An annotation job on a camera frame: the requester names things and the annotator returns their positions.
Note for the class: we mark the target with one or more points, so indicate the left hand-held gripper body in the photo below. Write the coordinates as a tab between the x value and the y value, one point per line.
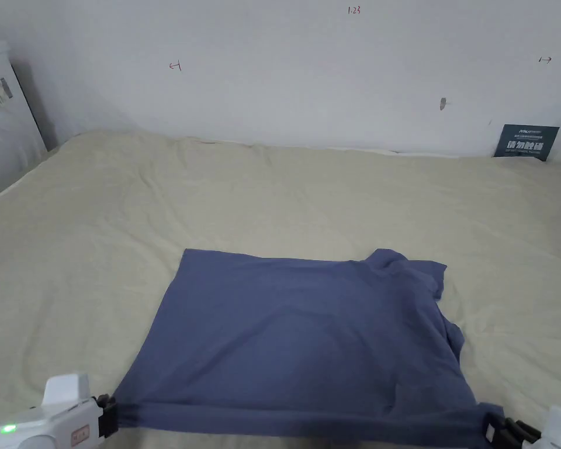
51	416

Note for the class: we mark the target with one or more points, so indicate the bed with beige sheet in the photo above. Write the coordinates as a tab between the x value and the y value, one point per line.
98	224

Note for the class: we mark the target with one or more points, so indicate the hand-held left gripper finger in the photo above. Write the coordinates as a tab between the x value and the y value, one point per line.
112	418

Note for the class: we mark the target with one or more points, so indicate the white washing machine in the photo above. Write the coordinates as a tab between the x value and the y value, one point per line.
2	121

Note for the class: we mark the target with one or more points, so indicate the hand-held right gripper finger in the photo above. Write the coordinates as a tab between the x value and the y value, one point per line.
495	431

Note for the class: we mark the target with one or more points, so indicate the dark sign card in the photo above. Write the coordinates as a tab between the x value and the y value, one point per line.
526	142

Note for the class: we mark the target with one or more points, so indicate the dark blue shirt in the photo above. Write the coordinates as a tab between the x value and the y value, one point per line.
285	336

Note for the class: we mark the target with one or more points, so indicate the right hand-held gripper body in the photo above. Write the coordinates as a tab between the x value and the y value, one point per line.
558	432

